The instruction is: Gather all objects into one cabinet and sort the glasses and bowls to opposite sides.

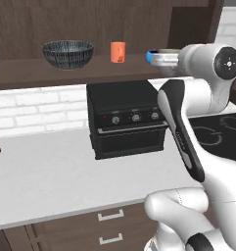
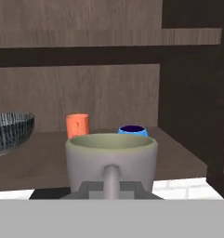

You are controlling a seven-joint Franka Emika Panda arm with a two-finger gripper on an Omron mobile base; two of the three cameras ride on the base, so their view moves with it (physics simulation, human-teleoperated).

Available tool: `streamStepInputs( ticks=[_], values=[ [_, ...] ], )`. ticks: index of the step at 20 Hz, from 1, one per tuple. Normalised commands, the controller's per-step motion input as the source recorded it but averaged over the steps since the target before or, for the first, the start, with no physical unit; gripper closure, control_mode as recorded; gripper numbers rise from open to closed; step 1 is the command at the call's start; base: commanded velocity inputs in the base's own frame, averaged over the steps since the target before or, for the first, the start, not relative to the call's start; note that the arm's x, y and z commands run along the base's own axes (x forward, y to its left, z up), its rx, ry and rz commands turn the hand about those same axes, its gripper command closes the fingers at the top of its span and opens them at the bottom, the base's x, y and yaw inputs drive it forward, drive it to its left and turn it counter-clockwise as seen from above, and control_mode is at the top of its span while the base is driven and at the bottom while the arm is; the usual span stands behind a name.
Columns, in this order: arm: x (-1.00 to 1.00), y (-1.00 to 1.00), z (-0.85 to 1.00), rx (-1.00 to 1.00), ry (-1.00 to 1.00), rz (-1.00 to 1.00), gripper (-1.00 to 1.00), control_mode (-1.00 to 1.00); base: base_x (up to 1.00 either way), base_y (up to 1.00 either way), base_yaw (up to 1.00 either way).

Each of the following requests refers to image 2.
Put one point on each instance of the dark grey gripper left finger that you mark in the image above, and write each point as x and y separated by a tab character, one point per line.
89	190

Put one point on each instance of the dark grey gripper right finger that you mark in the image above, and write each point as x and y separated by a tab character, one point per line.
133	190

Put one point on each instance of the grey mug with green inside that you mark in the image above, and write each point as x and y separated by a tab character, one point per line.
91	161

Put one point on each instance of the brown wooden cabinet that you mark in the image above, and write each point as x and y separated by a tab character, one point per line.
110	93

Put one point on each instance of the blue bowl with dark inside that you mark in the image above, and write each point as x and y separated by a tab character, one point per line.
133	130

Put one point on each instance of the orange cup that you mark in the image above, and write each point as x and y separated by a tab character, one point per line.
77	124

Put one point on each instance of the dark striped glass bowl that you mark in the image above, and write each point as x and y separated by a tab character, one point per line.
8	132

